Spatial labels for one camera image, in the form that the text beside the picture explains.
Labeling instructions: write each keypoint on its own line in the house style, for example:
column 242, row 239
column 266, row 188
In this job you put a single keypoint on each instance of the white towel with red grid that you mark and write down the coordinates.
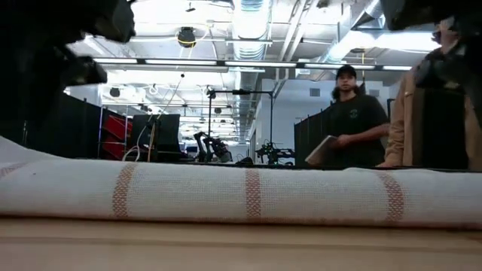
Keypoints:
column 241, row 192

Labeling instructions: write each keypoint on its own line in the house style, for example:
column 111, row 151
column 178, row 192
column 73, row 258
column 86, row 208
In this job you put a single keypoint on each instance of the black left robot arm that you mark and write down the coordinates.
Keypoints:
column 94, row 15

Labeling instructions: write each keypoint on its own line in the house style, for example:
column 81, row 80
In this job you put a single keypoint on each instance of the black background robot arm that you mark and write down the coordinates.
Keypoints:
column 275, row 153
column 218, row 148

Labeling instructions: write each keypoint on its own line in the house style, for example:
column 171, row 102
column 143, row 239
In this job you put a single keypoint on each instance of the person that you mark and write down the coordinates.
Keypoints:
column 401, row 124
column 357, row 116

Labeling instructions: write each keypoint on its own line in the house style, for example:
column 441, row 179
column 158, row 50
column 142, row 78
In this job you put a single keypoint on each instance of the red storage bins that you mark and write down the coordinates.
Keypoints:
column 116, row 130

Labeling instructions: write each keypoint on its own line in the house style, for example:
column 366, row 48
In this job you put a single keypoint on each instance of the grey tablet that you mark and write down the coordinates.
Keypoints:
column 320, row 152

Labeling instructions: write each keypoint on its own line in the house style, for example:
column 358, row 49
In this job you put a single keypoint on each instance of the long ceiling light strip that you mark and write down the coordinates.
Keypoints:
column 180, row 62

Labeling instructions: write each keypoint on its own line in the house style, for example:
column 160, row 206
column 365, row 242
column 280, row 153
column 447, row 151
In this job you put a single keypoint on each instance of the grey wall vent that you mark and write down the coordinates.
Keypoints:
column 374, row 93
column 315, row 92

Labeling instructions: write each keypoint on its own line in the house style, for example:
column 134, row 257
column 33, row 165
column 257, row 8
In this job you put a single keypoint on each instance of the black partition wall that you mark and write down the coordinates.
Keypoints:
column 83, row 128
column 309, row 130

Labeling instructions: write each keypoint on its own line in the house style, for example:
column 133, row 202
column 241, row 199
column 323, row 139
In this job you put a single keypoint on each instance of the silver ribbed ventilation duct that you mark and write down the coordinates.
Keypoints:
column 251, row 22

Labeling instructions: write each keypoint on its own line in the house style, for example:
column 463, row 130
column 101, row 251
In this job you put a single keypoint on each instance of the black overhead rig frame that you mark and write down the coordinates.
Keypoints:
column 241, row 91

